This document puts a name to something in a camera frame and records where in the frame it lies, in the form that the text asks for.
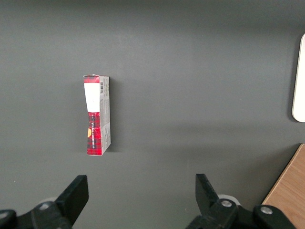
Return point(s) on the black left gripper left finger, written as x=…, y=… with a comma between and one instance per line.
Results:
x=69, y=198

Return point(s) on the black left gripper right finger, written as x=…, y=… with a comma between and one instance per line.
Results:
x=207, y=198

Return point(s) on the wooden drawer cabinet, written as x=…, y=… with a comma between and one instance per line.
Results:
x=288, y=188

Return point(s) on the red plaid cardboard box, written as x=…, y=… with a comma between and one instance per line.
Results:
x=98, y=119

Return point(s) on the beige plastic tray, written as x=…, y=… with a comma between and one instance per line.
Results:
x=299, y=78

